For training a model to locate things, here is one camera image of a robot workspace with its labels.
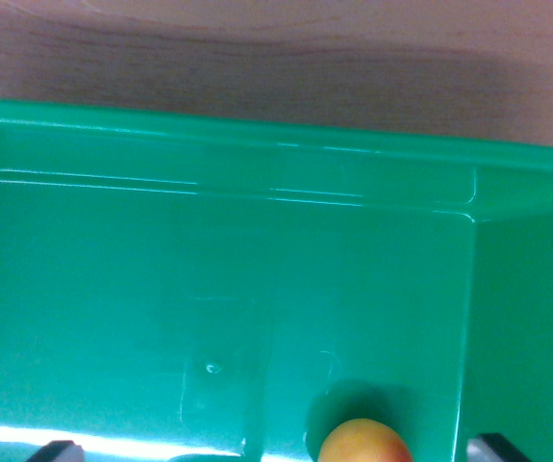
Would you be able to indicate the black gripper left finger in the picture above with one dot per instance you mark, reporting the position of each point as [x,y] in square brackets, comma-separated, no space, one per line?
[57,452]

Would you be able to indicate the green plastic bin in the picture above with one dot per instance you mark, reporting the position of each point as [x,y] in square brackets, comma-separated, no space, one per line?
[208,289]

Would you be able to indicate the yellow orange peach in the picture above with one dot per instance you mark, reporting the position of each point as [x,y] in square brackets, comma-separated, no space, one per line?
[362,443]

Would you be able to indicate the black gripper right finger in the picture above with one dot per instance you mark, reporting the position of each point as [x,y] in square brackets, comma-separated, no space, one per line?
[492,450]

